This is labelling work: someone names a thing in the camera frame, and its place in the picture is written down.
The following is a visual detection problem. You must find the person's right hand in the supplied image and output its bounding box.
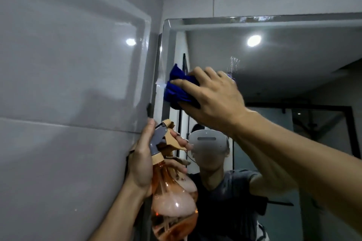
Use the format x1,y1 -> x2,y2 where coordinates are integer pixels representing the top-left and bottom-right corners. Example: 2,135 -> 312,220
170,66 -> 252,137

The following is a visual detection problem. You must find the person's left hand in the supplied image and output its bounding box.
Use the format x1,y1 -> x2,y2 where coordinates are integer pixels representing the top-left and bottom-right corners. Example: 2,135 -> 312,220
126,118 -> 194,198

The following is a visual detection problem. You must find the blue cleaning cloth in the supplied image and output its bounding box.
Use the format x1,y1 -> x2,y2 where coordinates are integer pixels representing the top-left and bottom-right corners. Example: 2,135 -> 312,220
163,63 -> 236,110

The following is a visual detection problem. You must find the orange spray bottle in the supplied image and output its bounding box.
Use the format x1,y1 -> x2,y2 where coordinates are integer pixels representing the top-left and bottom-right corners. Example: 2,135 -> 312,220
149,119 -> 199,241

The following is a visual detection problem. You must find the person's right forearm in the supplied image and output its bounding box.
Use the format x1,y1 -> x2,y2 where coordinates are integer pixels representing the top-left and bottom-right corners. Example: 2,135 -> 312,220
232,109 -> 362,236

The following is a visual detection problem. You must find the person's left forearm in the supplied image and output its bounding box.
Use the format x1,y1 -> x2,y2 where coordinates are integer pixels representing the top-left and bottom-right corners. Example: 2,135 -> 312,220
88,179 -> 151,241

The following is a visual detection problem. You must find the wall mirror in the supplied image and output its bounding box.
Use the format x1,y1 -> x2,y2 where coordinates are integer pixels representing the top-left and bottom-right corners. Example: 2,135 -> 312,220
152,12 -> 362,241

